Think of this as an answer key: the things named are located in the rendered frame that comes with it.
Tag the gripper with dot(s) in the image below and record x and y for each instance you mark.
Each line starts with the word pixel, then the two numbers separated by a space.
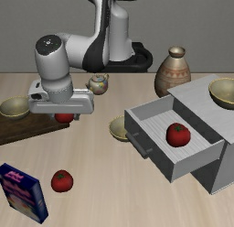
pixel 65 104

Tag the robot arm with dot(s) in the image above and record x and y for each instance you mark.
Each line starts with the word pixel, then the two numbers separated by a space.
pixel 91 44

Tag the red tomato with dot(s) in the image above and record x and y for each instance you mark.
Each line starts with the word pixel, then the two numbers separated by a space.
pixel 64 117
pixel 61 181
pixel 178 135

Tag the brown cutting board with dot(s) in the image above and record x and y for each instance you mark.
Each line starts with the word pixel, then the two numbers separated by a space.
pixel 27 128

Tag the beige porcelain bowl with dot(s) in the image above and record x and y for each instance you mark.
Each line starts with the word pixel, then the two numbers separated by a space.
pixel 13 107
pixel 119 128
pixel 224 92

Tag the small patterned teapot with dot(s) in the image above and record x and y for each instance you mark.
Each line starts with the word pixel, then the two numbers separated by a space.
pixel 98 83

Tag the blue carton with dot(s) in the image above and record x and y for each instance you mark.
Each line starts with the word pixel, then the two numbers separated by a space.
pixel 23 193

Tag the brown ceramic vase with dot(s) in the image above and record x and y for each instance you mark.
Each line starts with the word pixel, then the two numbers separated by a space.
pixel 172 73

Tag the grey open drawer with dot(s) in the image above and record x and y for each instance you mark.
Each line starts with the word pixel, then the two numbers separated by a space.
pixel 173 145

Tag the grey cabinet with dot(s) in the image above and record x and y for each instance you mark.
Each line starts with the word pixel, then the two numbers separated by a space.
pixel 207 114

